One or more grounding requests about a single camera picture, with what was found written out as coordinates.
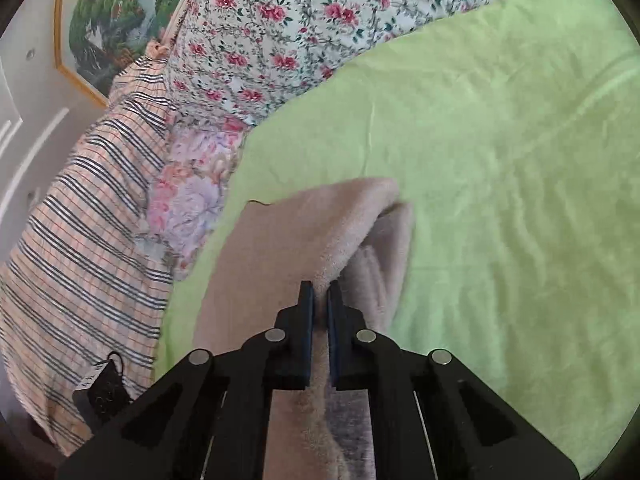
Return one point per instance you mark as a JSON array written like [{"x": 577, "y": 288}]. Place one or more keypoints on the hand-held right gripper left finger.
[{"x": 295, "y": 350}]

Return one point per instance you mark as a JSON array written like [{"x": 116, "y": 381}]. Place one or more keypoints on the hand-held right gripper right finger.
[{"x": 345, "y": 350}]

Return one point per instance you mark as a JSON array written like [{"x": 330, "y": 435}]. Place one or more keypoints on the beige knitted sweater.
[{"x": 300, "y": 235}]

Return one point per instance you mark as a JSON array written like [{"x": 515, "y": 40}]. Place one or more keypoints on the plaid checked blanket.
[{"x": 85, "y": 240}]

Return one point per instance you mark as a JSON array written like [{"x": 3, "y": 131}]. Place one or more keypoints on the pastel floral cloth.
[{"x": 195, "y": 195}]

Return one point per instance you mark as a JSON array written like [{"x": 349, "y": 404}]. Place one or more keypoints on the light green bed sheet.
[{"x": 500, "y": 160}]

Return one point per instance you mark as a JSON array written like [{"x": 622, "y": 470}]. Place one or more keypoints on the rose print white quilt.
[{"x": 280, "y": 25}]

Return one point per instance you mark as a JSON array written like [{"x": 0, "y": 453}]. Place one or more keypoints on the framed landscape wall painting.
[{"x": 115, "y": 15}]

